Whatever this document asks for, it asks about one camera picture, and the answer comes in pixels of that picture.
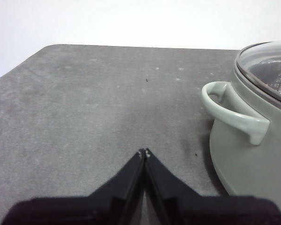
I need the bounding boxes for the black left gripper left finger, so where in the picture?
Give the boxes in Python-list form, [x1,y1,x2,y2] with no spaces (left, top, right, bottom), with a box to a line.
[1,148,145,225]

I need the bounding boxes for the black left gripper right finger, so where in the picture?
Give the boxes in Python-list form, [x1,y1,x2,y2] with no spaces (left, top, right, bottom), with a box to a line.
[145,147,281,225]

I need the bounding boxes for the glass lid with green knob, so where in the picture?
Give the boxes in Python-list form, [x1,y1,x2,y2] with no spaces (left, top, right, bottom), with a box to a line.
[234,41,281,106]

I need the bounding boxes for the pale green electric steamer pot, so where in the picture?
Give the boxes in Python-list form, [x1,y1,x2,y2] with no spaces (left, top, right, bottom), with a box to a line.
[201,42,281,198]

